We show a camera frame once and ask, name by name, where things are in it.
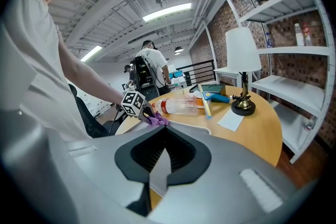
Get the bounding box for white paper sheet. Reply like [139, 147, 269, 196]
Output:
[217, 109, 245, 132]

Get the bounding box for purple cloth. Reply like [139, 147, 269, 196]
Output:
[145, 112, 170, 126]

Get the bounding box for blue hand tool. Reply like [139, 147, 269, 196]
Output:
[202, 91, 231, 104]

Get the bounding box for black shell chair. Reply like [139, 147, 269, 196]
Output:
[141, 85, 161, 102]

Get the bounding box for person's left forearm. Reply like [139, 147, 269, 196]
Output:
[62, 44, 127, 111]

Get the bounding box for table lamp white shade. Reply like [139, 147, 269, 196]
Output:
[225, 26, 263, 116]

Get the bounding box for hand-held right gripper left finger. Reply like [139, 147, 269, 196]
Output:
[65, 125, 166, 224]

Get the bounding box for clear shelf bottle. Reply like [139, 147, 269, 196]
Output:
[293, 23, 305, 47]

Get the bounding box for white table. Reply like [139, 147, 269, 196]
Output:
[214, 67, 261, 89]

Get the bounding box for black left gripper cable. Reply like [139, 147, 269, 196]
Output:
[109, 110, 120, 137]

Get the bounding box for white metal shelf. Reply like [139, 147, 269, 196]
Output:
[220, 0, 336, 165]

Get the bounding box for large clear bottle red label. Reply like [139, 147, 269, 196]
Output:
[151, 95, 199, 117]

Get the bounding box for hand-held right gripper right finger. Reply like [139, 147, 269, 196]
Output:
[146, 126, 310, 224]

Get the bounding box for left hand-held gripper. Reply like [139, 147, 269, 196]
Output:
[120, 91, 157, 124]

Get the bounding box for black railing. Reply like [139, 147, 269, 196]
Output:
[175, 59, 216, 87]

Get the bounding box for person's white shirt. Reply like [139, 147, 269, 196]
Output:
[0, 0, 92, 142]

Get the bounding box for ceiling strip light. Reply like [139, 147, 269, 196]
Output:
[142, 3, 192, 22]
[80, 45, 103, 62]

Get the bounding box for dark green book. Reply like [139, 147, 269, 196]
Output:
[203, 83, 227, 97]

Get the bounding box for red shelf bottle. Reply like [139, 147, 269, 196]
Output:
[302, 22, 313, 47]

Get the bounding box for black office chair grey armrests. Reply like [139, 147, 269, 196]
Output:
[68, 83, 124, 138]

